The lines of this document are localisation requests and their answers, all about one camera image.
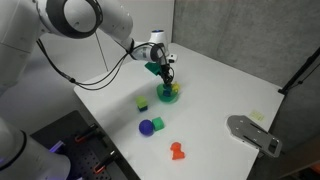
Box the orange animal toy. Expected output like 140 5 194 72
169 141 186 161

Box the thin black cable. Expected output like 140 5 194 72
74 41 158 87

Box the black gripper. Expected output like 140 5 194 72
159 61 175 87

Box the purple ball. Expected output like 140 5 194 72
138 119 155 137

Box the black tripod pole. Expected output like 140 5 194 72
277 45 320 96

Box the green camera mount plate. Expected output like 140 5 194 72
144 61 162 77

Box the black orange clamp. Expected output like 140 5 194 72
92 150 118 175
73 123 100 144

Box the green plastic bowl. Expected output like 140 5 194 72
156 82 181 104

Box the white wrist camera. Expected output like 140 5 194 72
166 53 178 64

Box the pale yellow sticky note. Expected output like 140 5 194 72
249 110 265 122

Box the lime green cube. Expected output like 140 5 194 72
135 95 149 108

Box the black perforated breadboard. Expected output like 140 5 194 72
29 109 141 180

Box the yellow toy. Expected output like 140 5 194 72
170 81 181 94

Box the grey metal bracket plate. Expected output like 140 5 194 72
226 114 283 158

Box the black cable with connector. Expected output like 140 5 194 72
35 38 161 92

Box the blue animal toy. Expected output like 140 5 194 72
162 87 173 98

